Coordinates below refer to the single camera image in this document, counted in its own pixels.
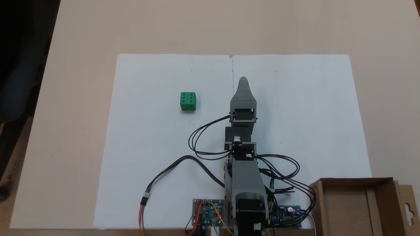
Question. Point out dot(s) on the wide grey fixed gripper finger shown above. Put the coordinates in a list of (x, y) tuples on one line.
[(243, 96)]

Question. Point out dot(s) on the green dice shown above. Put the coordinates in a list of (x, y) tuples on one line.
[(188, 101)]

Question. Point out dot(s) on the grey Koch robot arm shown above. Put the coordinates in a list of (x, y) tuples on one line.
[(244, 177)]

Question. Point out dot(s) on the white paper sheet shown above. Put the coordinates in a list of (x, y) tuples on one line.
[(311, 114), (147, 131)]

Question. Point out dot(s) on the blue circuit board red LED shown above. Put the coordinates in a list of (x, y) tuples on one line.
[(287, 211)]

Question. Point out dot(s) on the brown cardboard box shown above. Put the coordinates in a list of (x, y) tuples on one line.
[(347, 206)]

